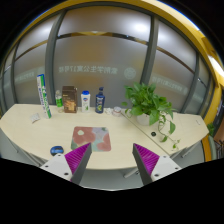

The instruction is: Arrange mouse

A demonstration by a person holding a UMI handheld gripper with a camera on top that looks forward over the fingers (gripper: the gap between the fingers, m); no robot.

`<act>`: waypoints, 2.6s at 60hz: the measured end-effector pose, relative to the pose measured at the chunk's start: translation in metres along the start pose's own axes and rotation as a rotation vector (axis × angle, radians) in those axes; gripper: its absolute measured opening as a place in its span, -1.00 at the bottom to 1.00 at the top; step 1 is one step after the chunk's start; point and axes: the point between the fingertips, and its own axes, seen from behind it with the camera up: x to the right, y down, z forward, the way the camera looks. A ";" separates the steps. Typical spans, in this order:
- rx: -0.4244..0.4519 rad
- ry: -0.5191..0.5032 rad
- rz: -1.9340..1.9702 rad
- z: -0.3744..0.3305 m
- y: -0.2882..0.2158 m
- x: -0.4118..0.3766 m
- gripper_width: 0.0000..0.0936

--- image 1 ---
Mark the brown carton box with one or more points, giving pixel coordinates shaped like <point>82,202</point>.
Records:
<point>69,98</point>

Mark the pink green mouse pad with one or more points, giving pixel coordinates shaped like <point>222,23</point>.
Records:
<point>98,137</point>

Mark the green potted plant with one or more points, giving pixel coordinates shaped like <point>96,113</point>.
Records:
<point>159,111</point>

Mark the white bottle blue cap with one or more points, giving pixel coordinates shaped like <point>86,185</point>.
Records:
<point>85,101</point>

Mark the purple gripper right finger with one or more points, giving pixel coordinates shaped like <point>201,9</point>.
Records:
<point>151,166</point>

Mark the crumpled clear wrapper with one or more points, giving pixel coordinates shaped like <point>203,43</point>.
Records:
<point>108,111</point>

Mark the black desk grommet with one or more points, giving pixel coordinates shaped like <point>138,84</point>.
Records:
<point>153,134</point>

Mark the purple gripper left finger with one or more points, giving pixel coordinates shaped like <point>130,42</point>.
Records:
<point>70,166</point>

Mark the small pink white jar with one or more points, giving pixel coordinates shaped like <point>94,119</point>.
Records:
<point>116,111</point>

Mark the small green bottle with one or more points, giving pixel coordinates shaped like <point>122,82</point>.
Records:
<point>59,102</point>

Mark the small white packet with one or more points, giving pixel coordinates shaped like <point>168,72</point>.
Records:
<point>34,117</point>

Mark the dark blue computer mouse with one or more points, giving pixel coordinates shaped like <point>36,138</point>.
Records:
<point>56,150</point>

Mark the dark blue pump bottle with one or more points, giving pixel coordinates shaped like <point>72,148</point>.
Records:
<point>100,99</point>

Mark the green white tall box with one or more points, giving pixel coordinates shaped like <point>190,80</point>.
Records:
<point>43,95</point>

